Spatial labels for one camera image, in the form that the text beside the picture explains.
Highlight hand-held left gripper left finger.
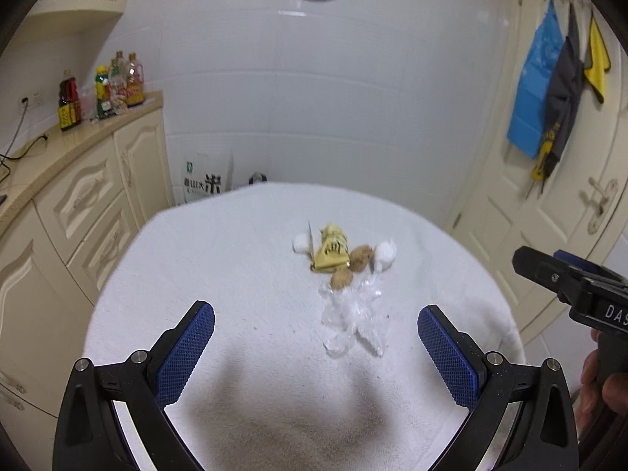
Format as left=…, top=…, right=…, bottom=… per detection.
left=51, top=300, right=217, bottom=471

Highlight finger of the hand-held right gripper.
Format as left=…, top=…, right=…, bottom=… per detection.
left=513, top=246, right=590, bottom=312
left=553, top=250, right=628, bottom=285

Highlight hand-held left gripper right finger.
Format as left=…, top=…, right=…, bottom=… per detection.
left=417, top=304, right=580, bottom=471

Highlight clear plastic film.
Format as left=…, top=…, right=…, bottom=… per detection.
left=318, top=275, right=386, bottom=358

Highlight brown walnuts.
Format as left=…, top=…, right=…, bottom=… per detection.
left=348, top=244, right=374, bottom=272

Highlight yellow wrapper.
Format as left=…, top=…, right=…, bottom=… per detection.
left=307, top=220, right=351, bottom=272

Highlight person's right hand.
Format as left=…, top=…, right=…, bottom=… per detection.
left=578, top=329, right=628, bottom=430

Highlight cream panelled door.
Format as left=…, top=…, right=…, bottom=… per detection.
left=446, top=0, right=628, bottom=349

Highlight round table, white cloth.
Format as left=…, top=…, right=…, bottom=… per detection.
left=83, top=183, right=526, bottom=471

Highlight white printed rice sack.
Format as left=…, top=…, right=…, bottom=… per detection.
left=179, top=150, right=236, bottom=205

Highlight cream base cabinet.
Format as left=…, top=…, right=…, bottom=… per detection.
left=0, top=108, right=176, bottom=471

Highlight blue plastic bag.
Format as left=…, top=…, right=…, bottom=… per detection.
left=506, top=0, right=565, bottom=160

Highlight yellow cloth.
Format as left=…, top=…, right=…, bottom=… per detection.
left=583, top=17, right=612, bottom=105

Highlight beige countertop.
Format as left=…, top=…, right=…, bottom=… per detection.
left=0, top=91, right=164, bottom=226

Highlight green and yellow bottle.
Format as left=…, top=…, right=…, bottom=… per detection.
left=94, top=65, right=115, bottom=119

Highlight clear bottle with red label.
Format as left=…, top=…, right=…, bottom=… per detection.
left=125, top=52, right=145, bottom=108
left=109, top=51, right=129, bottom=113

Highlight bottles of condiments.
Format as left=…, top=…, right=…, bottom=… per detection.
left=58, top=69, right=83, bottom=132

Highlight cream door handle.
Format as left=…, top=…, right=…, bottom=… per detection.
left=580, top=177, right=620, bottom=235

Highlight black cable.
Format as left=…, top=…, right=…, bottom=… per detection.
left=0, top=133, right=50, bottom=180

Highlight grey cable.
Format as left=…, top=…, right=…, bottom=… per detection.
left=4, top=103, right=26, bottom=158

